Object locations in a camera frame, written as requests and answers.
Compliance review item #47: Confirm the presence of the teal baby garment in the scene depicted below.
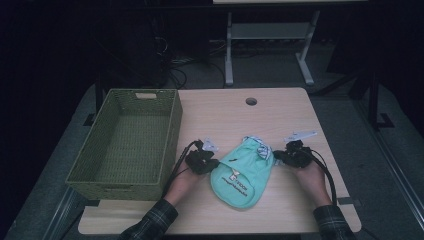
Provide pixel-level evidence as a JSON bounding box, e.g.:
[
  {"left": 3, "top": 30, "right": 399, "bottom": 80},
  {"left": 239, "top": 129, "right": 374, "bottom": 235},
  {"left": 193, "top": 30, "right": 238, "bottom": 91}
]
[{"left": 209, "top": 134, "right": 276, "bottom": 211}]

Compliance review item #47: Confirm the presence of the black metal stand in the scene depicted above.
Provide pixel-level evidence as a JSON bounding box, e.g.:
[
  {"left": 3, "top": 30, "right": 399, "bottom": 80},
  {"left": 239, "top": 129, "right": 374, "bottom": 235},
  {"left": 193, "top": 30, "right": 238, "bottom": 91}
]
[{"left": 365, "top": 68, "right": 396, "bottom": 132}]

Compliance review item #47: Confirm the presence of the tangle of black floor cables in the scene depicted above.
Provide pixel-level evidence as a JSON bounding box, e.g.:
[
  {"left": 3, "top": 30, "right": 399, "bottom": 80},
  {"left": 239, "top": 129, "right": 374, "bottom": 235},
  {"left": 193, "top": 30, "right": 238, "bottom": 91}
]
[{"left": 151, "top": 33, "right": 228, "bottom": 90}]

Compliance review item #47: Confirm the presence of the person's left hand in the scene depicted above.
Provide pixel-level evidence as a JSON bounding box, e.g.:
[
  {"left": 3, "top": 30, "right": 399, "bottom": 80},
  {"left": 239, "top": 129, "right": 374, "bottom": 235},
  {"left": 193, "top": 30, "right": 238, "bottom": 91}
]
[{"left": 164, "top": 165, "right": 205, "bottom": 207}]

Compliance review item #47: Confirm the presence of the green woven basket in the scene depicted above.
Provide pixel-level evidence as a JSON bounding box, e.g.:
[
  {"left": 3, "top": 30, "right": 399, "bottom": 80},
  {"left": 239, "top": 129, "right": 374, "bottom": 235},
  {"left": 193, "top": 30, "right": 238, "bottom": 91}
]
[{"left": 65, "top": 88, "right": 184, "bottom": 202}]

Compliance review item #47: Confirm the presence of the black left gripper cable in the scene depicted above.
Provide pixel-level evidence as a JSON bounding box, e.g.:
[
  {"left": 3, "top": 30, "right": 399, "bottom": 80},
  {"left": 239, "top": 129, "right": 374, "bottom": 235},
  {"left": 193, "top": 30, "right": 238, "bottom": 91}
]
[{"left": 161, "top": 139, "right": 204, "bottom": 199}]

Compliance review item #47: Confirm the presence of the grey tape strip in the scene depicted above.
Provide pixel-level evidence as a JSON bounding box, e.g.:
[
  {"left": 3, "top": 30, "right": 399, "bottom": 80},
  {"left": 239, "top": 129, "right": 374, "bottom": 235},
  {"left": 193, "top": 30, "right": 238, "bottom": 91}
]
[{"left": 336, "top": 196, "right": 363, "bottom": 206}]

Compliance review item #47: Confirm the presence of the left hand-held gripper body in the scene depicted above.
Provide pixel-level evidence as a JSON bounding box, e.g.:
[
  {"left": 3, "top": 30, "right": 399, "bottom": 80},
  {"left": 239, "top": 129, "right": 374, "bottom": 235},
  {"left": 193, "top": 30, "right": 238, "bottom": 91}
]
[{"left": 184, "top": 137, "right": 220, "bottom": 176}]

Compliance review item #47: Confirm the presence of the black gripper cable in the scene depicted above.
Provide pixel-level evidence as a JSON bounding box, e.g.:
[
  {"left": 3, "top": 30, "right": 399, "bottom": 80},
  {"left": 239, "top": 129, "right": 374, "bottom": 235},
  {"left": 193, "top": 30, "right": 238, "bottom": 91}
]
[
  {"left": 161, "top": 139, "right": 204, "bottom": 199},
  {"left": 308, "top": 148, "right": 338, "bottom": 206}
]

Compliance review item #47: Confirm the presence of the aluminium floor rail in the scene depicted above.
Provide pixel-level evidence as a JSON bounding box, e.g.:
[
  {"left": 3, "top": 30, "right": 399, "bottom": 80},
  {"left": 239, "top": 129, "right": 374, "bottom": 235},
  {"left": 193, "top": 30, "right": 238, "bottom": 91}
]
[
  {"left": 353, "top": 98, "right": 424, "bottom": 233},
  {"left": 41, "top": 186, "right": 88, "bottom": 240}
]

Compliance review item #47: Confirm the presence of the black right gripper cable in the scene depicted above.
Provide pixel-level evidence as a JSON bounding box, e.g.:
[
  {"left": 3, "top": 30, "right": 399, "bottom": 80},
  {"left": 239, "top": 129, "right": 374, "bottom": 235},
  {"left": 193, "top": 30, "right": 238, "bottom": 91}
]
[{"left": 308, "top": 148, "right": 338, "bottom": 206}]

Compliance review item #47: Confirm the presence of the white metal desk frame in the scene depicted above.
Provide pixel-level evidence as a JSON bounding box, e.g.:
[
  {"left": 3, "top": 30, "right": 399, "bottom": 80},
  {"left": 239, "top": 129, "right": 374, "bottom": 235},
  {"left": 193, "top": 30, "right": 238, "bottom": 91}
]
[{"left": 213, "top": 0, "right": 368, "bottom": 87}]

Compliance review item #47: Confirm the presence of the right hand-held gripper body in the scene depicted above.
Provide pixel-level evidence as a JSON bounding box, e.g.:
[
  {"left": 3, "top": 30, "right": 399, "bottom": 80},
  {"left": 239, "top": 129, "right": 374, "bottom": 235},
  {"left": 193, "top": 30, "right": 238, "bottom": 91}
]
[{"left": 283, "top": 130, "right": 318, "bottom": 169}]

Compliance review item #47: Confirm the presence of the person's right hand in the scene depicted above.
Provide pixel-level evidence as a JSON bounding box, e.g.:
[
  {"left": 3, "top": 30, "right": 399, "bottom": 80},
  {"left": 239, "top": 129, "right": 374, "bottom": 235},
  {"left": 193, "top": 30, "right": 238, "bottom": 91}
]
[{"left": 293, "top": 159, "right": 332, "bottom": 208}]

